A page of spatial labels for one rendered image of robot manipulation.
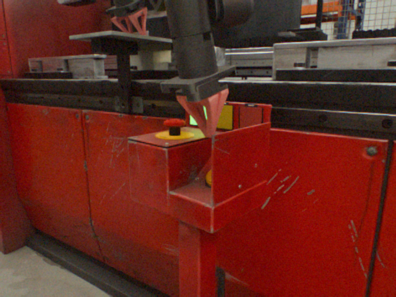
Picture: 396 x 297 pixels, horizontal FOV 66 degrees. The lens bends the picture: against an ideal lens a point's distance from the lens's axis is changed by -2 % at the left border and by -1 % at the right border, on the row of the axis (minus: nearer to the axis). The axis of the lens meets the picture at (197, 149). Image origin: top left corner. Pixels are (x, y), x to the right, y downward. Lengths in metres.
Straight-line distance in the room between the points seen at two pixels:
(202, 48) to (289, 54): 0.46
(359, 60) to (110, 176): 0.85
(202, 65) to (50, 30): 1.50
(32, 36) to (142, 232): 1.16
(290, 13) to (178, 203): 1.10
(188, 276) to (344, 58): 0.60
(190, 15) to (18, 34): 1.43
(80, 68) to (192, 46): 1.01
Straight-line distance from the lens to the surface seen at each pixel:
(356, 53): 0.82
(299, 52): 0.85
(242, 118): 0.57
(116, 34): 0.87
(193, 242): 0.59
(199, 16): 0.43
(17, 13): 1.80
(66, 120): 1.30
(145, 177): 0.55
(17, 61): 1.77
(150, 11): 1.15
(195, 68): 0.43
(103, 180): 1.19
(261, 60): 1.17
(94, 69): 1.33
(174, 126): 0.55
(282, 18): 1.45
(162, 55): 1.06
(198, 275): 0.62
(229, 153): 0.46
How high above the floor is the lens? 0.89
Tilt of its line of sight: 14 degrees down
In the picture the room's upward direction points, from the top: straight up
